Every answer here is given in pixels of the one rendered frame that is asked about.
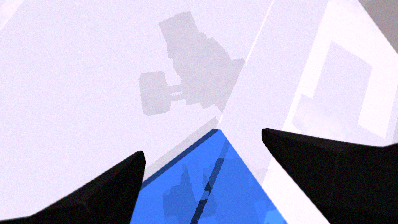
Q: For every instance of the blue flat deck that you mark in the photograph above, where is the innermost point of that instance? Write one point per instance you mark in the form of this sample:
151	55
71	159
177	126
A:
208	183

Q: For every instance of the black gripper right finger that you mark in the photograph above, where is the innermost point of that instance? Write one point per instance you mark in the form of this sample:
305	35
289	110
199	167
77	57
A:
349	183

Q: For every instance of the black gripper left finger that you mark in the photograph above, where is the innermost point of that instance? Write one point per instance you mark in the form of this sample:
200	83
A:
108	199

